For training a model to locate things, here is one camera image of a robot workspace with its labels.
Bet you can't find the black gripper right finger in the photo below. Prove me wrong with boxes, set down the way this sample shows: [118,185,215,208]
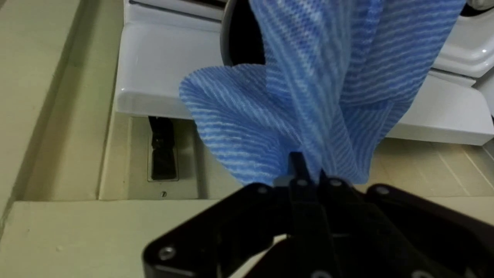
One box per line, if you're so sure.
[317,170,494,278]

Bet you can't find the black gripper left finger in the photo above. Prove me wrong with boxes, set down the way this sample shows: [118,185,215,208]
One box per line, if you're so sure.
[143,150,334,278]

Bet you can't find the blue striped towel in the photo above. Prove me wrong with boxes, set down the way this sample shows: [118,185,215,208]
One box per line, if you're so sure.
[178,0,468,187]

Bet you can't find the white gas stove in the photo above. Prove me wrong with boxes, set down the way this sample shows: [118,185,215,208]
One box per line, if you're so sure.
[115,0,494,146]

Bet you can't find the black wall outlet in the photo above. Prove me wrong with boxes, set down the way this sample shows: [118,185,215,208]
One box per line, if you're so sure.
[147,116,178,182]

